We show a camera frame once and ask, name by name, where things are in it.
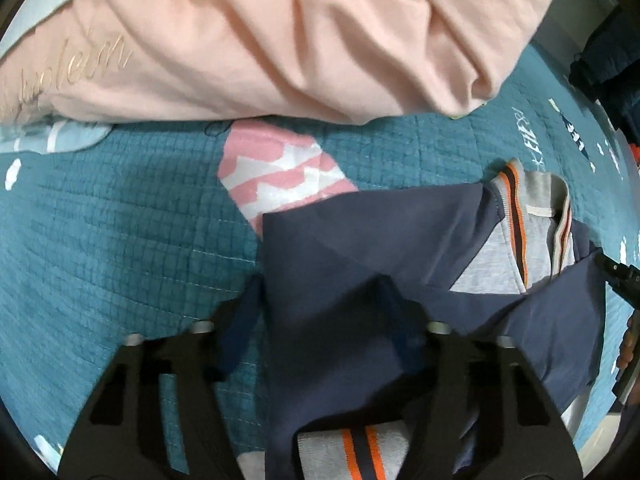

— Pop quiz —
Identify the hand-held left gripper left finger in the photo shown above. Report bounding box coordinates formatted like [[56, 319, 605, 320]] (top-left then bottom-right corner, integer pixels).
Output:
[[57, 275, 264, 480]]

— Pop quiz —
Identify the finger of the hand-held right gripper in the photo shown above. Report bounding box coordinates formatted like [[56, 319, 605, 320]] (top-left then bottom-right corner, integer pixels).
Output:
[[593, 251, 640, 309]]

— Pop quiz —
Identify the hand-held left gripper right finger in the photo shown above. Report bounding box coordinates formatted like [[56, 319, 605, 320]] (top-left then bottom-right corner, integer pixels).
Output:
[[377, 276, 584, 480]]

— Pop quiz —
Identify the navy and grey jacket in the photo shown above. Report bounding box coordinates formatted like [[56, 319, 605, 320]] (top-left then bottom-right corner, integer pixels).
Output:
[[260, 157, 608, 480]]

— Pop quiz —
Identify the person's right hand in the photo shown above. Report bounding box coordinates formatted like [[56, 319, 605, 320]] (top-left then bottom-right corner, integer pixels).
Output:
[[616, 310, 640, 372]]

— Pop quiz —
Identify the teal quilted printed blanket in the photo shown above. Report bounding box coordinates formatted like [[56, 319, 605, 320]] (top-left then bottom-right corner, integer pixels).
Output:
[[0, 40, 640, 480]]

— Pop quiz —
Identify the dark blue clothing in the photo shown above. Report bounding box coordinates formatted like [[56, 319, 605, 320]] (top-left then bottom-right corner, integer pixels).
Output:
[[567, 7, 640, 132]]

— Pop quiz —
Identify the white furniture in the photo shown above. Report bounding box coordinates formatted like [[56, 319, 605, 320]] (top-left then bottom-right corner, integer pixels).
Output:
[[542, 0, 622, 54]]

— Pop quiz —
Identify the pink garment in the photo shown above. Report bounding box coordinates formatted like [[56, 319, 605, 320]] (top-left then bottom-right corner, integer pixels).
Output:
[[0, 0, 564, 127]]

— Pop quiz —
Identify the light blue pillow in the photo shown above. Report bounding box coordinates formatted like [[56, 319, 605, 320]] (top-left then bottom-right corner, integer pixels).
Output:
[[0, 0, 76, 57]]

